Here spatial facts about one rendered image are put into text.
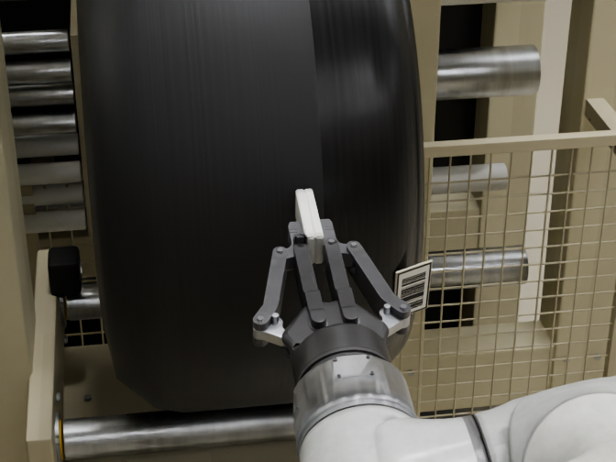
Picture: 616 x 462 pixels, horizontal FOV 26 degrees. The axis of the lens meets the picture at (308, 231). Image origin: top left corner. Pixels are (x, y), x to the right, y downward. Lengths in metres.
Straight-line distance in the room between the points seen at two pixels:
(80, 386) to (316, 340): 0.78
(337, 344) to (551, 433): 0.21
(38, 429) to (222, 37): 0.49
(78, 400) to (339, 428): 0.84
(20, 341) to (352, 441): 0.66
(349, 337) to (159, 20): 0.36
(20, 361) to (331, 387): 0.62
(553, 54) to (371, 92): 3.75
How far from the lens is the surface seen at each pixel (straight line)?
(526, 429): 0.88
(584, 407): 0.86
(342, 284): 1.08
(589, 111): 2.10
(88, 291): 1.72
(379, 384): 0.96
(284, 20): 1.20
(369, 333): 1.01
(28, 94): 1.80
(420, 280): 1.27
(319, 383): 0.96
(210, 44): 1.19
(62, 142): 1.83
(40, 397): 1.49
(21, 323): 1.49
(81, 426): 1.49
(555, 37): 5.10
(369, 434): 0.91
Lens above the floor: 1.82
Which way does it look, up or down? 30 degrees down
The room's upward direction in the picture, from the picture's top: straight up
